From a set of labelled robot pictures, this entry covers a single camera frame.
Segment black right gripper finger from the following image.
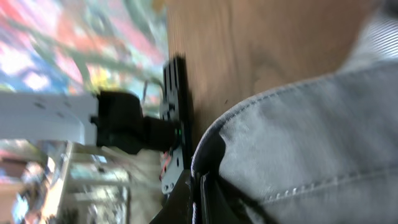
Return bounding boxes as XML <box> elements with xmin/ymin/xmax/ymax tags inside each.
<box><xmin>150</xmin><ymin>170</ymin><xmax>193</xmax><ymax>224</ymax></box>

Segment grey shorts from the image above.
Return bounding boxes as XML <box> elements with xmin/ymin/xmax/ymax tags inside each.
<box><xmin>191</xmin><ymin>10</ymin><xmax>397</xmax><ymax>223</ymax></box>

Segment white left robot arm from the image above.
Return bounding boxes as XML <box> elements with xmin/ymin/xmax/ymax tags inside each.
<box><xmin>1</xmin><ymin>91</ymin><xmax>179</xmax><ymax>154</ymax></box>

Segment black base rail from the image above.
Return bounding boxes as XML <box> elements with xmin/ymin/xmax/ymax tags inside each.
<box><xmin>160</xmin><ymin>55</ymin><xmax>192</xmax><ymax>195</ymax></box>

